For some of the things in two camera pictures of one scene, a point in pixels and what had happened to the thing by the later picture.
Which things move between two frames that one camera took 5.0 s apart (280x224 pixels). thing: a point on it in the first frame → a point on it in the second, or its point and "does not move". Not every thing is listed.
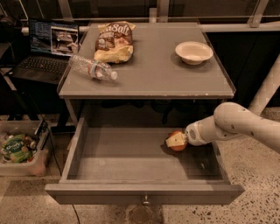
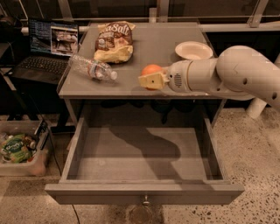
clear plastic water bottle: (94, 69) does not move
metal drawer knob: (146, 202) does not move
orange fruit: (178, 148) → (150, 69)
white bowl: (193, 52) does not move
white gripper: (193, 135) → (177, 76)
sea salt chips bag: (114, 42) does not move
